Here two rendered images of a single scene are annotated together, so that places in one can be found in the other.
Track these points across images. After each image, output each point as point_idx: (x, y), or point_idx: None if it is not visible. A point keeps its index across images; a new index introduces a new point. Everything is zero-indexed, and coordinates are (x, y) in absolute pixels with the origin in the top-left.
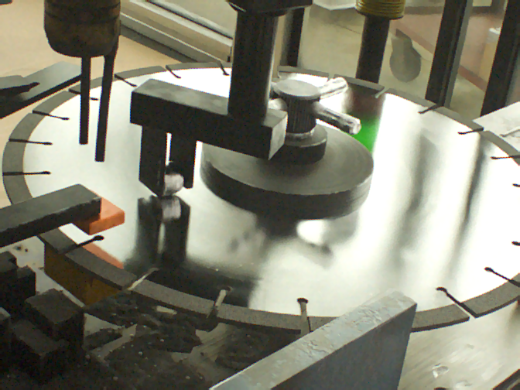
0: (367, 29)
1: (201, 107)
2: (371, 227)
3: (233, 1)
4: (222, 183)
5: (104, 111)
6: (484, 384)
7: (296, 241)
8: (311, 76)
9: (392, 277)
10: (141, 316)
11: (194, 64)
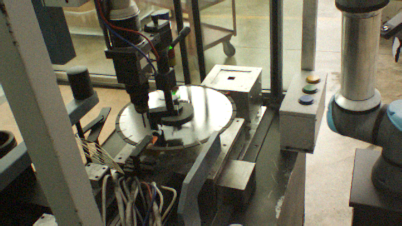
0: None
1: (161, 110)
2: (200, 119)
3: (163, 90)
4: (166, 122)
5: (150, 120)
6: (231, 140)
7: (188, 128)
8: None
9: (209, 127)
10: (158, 156)
11: None
